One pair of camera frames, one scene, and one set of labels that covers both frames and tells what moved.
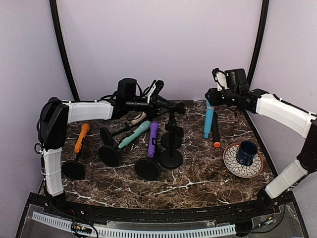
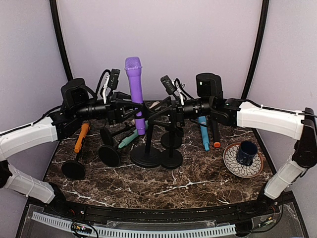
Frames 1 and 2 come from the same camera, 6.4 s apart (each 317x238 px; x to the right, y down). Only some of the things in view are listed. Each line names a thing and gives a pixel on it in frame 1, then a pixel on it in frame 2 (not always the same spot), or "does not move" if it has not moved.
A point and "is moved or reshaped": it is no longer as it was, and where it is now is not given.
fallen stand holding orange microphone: x=73 y=169 does not move
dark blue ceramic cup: x=245 y=152 does not move
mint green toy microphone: x=142 y=128 does not move
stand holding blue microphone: x=172 y=139 does not move
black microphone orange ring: x=216 y=126 does not move
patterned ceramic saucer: x=231 y=163 does not move
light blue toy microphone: x=209 y=115 is moved or reshaped
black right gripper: x=213 y=99 to x=175 y=112
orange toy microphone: x=85 y=128 does not move
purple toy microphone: x=154 y=126 to x=133 y=66
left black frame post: x=56 y=23 does not move
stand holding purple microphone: x=148 y=169 to x=147 y=156
